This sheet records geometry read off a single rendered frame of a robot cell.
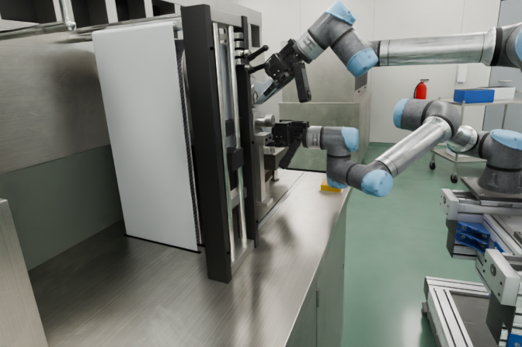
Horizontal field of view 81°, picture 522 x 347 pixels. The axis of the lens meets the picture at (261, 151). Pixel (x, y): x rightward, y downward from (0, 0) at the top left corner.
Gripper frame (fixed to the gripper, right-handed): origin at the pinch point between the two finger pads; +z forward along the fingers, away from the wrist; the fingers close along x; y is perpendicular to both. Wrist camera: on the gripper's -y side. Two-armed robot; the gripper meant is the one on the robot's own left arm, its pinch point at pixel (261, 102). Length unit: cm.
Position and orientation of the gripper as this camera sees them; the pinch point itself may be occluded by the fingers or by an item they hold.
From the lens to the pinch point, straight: 97.3
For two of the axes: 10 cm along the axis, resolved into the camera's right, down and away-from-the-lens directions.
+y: -6.2, -7.8, 0.6
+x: -4.0, 2.5, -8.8
